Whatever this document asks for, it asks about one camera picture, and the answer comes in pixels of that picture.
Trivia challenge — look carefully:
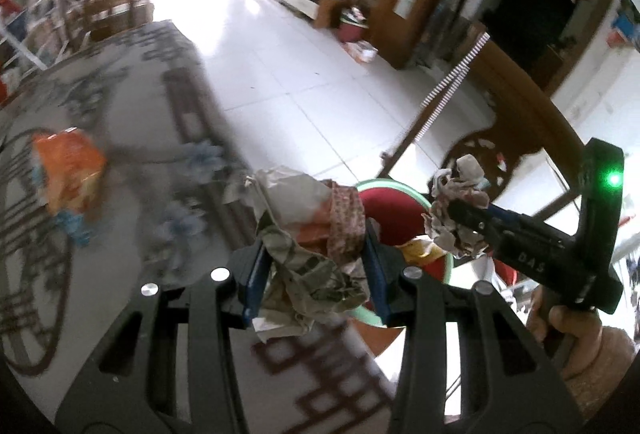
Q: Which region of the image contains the carved wooden chair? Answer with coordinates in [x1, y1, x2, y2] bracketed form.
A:
[350, 32, 591, 360]

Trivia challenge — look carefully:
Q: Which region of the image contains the blue plastic wrapper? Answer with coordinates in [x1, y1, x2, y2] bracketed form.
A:
[55, 209, 96, 247]

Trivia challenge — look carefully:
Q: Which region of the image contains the orange snack packet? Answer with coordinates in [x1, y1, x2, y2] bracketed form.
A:
[32, 128, 108, 217]

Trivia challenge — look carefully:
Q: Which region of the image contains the white magazine rack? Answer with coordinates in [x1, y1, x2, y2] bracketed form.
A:
[0, 0, 71, 74]

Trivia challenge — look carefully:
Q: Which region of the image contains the white bead cord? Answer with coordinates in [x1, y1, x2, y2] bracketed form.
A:
[421, 32, 490, 142]

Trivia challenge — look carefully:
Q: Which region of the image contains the person's right hand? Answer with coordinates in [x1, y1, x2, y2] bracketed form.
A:
[525, 286, 603, 380]

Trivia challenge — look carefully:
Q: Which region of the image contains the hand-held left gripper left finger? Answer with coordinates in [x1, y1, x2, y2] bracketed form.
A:
[55, 239, 273, 434]

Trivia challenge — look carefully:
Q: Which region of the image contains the newspaper wad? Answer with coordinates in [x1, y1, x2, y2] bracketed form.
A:
[225, 166, 383, 345]

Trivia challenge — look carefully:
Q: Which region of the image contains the grey paper wad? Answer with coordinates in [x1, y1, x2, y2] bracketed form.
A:
[422, 155, 493, 259]

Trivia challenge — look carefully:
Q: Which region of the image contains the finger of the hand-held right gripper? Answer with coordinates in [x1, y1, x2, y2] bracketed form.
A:
[447, 199, 506, 247]
[482, 204, 526, 225]

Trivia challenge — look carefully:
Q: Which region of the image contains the floral tablecloth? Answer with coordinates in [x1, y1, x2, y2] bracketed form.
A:
[0, 21, 401, 434]

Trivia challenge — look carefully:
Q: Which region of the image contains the red bin with green rim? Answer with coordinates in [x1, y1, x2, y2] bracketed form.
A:
[350, 180, 456, 330]

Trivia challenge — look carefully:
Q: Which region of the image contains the red bucket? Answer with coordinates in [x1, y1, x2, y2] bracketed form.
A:
[337, 6, 371, 44]

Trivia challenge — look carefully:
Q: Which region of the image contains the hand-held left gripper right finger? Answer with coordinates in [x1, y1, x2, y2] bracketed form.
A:
[362, 218, 586, 434]

